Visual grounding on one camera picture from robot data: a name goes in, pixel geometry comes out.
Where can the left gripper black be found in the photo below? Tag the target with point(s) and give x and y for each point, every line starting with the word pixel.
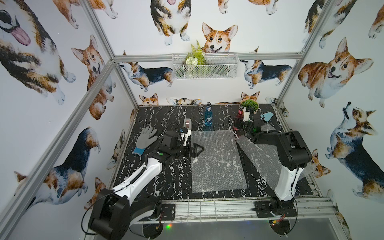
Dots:
pixel 186 148

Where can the red wine bottle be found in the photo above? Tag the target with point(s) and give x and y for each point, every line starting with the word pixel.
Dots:
pixel 239 115

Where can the bubble wrap sheet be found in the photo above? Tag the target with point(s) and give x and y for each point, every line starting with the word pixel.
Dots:
pixel 276 155
pixel 218 167

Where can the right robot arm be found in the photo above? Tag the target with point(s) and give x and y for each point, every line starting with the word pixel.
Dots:
pixel 287 191

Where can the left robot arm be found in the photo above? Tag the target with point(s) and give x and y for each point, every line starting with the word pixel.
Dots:
pixel 116 210

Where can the blue wine bottle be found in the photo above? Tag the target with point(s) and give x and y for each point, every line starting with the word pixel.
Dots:
pixel 208 116

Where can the teal garden trowel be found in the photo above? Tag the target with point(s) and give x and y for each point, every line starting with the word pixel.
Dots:
pixel 266 117

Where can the potted green plant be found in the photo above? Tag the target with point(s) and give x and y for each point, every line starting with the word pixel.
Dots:
pixel 250 106

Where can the grey tape dispenser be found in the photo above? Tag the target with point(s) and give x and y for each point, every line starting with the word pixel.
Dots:
pixel 187 124

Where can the grey work glove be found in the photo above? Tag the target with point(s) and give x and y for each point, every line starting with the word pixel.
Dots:
pixel 145 139

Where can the artificial fern with flower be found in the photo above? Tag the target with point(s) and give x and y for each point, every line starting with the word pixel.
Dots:
pixel 195 58

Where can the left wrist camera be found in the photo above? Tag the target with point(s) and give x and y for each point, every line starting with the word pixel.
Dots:
pixel 185 134

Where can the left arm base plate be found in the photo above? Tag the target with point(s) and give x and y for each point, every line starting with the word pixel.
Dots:
pixel 168 212

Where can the white wire wall basket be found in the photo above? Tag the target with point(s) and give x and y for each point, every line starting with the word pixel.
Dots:
pixel 219 66

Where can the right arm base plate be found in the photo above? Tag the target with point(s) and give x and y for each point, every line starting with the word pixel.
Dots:
pixel 275 209

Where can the aluminium front rail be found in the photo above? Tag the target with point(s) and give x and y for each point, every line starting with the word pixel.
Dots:
pixel 241 210

